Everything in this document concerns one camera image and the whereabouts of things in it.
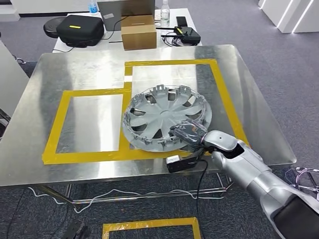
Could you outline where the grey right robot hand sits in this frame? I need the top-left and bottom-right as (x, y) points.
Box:
(169, 119), (209, 153)

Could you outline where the clear water bottle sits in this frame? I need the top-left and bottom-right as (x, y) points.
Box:
(160, 0), (170, 28)

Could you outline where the steel workbench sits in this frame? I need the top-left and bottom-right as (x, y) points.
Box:
(0, 44), (297, 207)

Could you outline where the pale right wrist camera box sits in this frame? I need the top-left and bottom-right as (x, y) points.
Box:
(166, 155), (200, 174)

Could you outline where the brown cardboard box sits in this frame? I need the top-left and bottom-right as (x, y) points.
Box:
(121, 14), (157, 51)

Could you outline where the black hard carry case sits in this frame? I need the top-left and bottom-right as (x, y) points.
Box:
(56, 14), (104, 48)

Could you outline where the blue label water bottle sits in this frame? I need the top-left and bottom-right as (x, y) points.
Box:
(88, 0), (98, 15)

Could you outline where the white table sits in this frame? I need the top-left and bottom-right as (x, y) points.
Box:
(52, 8), (203, 53)

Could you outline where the black remote controller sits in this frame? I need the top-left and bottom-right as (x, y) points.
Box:
(156, 25), (201, 46)

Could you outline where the grey laptop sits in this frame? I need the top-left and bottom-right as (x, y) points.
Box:
(97, 0), (122, 32)

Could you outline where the black camera cable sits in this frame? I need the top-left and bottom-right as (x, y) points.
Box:
(195, 160), (209, 239)

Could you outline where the pale grey board panel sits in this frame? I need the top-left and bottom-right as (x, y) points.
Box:
(0, 41), (29, 118)

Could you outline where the black round stool seat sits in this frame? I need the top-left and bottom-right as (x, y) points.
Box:
(43, 17), (66, 39)

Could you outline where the silver plastic wheel hubcap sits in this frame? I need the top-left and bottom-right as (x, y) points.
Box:
(121, 85), (213, 153)

